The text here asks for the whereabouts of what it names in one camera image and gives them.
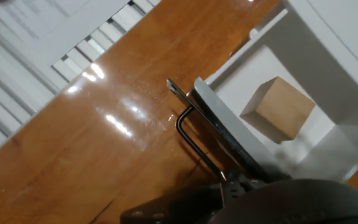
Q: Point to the small wooden cube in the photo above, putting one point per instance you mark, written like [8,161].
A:
[281,109]

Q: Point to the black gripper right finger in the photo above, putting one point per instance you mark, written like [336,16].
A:
[255,182]

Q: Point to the white paper sheet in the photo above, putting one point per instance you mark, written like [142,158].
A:
[33,18]

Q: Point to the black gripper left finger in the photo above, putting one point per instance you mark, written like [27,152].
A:
[179,205]

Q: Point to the glossy wooden board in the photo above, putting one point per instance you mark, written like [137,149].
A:
[104,140]

